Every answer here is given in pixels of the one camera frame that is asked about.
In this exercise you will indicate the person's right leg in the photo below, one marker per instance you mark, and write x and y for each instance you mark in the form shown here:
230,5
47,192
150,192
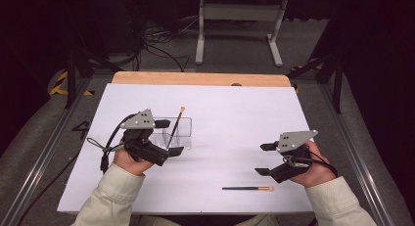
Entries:
257,220

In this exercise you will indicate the black tripod stand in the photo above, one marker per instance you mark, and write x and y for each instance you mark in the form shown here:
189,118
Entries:
337,85
70,76

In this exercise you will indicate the white table cover sheet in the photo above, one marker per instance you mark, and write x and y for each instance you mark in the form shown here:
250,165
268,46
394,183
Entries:
228,121

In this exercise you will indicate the person's leg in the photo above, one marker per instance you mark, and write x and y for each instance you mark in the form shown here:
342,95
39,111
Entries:
156,222
257,220

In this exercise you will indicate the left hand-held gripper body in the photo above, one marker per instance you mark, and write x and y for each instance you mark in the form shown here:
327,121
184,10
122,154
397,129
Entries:
143,147

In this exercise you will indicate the person's left hand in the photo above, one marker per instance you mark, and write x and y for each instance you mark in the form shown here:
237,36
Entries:
130,165

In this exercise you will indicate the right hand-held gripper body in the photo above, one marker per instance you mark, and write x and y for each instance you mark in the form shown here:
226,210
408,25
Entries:
293,167

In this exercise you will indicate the white metal stand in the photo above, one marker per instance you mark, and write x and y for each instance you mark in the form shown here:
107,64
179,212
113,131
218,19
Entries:
241,12

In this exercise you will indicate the clear plastic organizer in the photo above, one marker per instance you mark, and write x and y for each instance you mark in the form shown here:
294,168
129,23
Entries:
184,128

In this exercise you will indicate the black equipment cabinet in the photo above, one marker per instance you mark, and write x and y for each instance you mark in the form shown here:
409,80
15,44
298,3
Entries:
119,23

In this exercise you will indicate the person's left leg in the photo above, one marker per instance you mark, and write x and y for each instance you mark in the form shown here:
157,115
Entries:
156,222

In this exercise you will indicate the person's right hand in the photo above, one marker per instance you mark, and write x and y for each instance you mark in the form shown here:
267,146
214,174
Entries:
318,177

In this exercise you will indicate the aluminium rail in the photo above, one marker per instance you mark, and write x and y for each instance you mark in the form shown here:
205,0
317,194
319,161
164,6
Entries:
352,160
42,157

